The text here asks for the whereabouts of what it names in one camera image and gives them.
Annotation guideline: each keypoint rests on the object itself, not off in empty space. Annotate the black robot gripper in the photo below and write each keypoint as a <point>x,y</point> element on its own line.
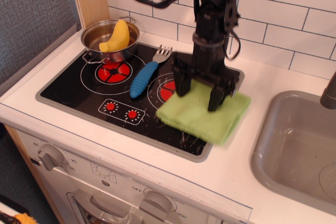
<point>205,64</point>

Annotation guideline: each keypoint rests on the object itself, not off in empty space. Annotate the green microfiber cloth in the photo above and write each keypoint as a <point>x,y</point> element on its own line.
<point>190,114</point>

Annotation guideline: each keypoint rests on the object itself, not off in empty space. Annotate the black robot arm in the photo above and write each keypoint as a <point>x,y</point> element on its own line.
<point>215,22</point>

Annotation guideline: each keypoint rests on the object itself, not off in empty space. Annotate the right red stove knob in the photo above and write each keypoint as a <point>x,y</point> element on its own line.
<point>132,114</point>

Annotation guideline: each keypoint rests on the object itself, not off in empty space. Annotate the red stove knob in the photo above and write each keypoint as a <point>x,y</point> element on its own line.
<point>132,114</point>
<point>110,106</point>

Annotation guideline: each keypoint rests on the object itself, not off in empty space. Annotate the left red stove knob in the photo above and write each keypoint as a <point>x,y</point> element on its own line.
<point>110,106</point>

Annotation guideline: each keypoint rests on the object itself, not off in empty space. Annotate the black toy stove top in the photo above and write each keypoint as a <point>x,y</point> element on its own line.
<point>84,89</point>

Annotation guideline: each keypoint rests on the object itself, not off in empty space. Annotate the yellow toy banana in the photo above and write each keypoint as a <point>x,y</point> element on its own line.
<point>119,40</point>

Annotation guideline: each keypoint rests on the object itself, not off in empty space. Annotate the small steel pot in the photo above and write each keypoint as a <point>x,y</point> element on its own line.
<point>102,31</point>

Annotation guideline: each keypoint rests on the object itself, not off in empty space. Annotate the grey plastic sink basin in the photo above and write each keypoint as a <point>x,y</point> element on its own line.
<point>294,155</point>

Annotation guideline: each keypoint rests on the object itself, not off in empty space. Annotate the right grey oven knob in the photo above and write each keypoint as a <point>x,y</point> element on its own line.
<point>156,205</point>

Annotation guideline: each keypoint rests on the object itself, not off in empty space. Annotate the grey oven knob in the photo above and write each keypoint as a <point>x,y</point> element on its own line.
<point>156,205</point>
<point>50,157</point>

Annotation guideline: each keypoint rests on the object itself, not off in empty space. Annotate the grey faucet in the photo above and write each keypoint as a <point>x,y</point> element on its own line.
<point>328,98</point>

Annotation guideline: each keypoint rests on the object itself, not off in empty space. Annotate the white toy oven front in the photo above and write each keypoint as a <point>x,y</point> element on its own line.
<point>77,173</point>

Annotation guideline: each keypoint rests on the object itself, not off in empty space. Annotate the left grey oven knob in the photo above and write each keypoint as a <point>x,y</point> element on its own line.
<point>50,157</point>

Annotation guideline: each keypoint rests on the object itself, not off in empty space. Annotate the yellow plush object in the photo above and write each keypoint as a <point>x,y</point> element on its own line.
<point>25,219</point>

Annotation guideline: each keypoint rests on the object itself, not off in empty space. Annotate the blue handled toy fork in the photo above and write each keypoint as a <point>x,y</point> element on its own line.
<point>142,79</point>

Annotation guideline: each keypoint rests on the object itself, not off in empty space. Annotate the grey oven door handle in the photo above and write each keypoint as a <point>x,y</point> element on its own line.
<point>103,210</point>

